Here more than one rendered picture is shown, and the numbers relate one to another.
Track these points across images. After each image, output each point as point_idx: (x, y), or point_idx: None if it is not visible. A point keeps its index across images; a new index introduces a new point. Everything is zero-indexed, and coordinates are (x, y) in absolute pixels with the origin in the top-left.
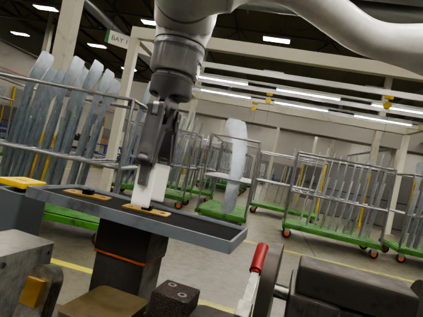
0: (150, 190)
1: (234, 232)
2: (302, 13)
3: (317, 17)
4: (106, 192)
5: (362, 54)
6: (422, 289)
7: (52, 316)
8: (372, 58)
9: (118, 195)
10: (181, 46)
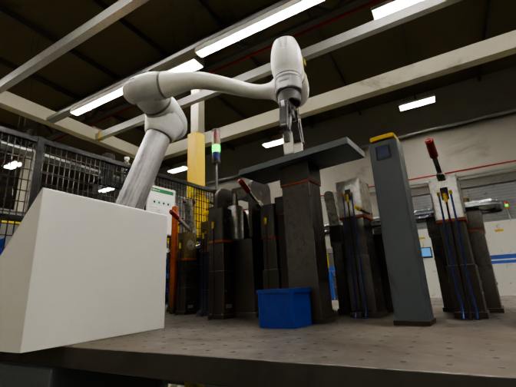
0: None
1: None
2: (248, 96)
3: (242, 96)
4: (322, 144)
5: (200, 87)
6: (224, 190)
7: (469, 358)
8: (192, 86)
9: (313, 147)
10: None
